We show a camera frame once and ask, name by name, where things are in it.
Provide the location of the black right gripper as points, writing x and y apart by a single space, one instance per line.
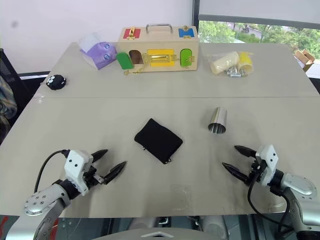
257 171

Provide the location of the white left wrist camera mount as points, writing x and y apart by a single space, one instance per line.
75 165

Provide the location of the black cloth pouch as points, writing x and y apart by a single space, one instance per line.
157 140

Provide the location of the stainless steel cup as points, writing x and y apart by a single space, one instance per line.
218 120

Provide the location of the dark window frame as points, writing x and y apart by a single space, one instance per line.
196 15

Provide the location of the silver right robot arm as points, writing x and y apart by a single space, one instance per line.
300 186

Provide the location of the grey robot torso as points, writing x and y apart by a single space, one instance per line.
160 228

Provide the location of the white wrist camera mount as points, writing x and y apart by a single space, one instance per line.
268 160
75 165

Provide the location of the small metal clips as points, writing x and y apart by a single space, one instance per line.
235 73

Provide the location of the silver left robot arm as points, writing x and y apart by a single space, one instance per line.
42 200

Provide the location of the clear plastic bag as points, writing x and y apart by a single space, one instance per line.
230 63

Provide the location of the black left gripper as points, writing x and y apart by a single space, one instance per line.
91 176

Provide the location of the purple tissue pack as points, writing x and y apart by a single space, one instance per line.
98 51

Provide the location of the wooden lock activity box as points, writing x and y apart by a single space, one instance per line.
160 47

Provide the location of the black plush toy with eyes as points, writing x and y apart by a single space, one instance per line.
56 81

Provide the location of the yellow plastic cup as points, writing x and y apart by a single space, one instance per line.
246 62

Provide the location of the clear plastic sheet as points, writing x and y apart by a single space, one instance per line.
180 197

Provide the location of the cream plastic cup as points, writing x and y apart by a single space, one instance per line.
223 63

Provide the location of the open cardboard box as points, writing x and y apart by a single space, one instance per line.
305 58

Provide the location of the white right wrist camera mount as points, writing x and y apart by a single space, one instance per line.
268 160

